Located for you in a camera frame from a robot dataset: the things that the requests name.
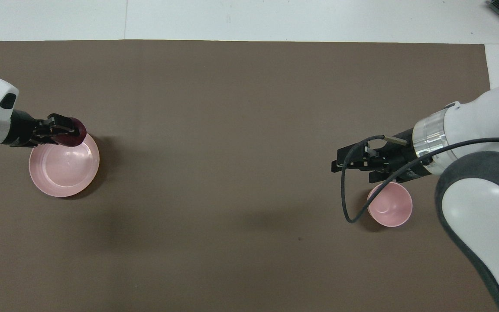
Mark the small pink bowl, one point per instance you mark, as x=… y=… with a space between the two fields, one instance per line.
x=390 y=208

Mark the dark red apple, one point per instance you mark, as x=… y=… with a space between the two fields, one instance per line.
x=76 y=136

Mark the pink plate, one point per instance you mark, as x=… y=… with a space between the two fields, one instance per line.
x=65 y=169

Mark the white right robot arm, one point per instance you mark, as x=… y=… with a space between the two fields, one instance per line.
x=483 y=216

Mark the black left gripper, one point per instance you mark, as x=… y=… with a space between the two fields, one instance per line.
x=24 y=130

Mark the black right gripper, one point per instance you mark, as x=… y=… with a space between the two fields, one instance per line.
x=399 y=158

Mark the brown table mat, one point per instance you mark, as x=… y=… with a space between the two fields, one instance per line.
x=232 y=173

